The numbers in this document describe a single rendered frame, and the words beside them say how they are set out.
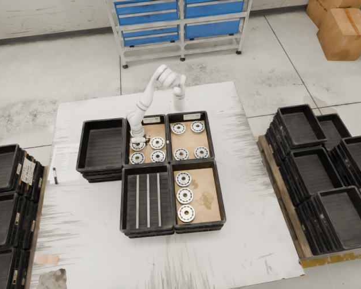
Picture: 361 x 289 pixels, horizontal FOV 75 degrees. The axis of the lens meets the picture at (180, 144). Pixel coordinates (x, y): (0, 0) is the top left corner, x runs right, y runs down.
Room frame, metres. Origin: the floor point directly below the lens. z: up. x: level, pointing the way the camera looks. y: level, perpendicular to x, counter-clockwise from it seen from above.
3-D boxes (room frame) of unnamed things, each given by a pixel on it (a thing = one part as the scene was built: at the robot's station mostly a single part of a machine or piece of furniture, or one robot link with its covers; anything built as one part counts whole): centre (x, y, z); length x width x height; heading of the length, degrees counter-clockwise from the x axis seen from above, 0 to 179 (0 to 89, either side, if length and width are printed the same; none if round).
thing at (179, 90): (1.24, -0.01, 1.03); 0.09 x 0.09 x 0.17; 76
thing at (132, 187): (0.46, 0.22, 0.87); 0.40 x 0.30 x 0.11; 2
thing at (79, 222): (0.72, 0.19, 0.35); 1.60 x 1.60 x 0.70; 6
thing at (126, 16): (2.74, 0.30, 0.60); 0.72 x 0.03 x 0.56; 96
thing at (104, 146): (0.85, 0.54, 0.87); 0.40 x 0.30 x 0.11; 2
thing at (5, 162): (0.88, 1.52, 0.37); 0.40 x 0.30 x 0.45; 6
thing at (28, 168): (0.92, 1.36, 0.41); 0.31 x 0.02 x 0.16; 6
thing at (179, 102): (1.24, -0.01, 0.87); 0.09 x 0.09 x 0.17; 0
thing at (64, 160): (0.84, 0.88, 0.70); 0.33 x 0.23 x 0.01; 6
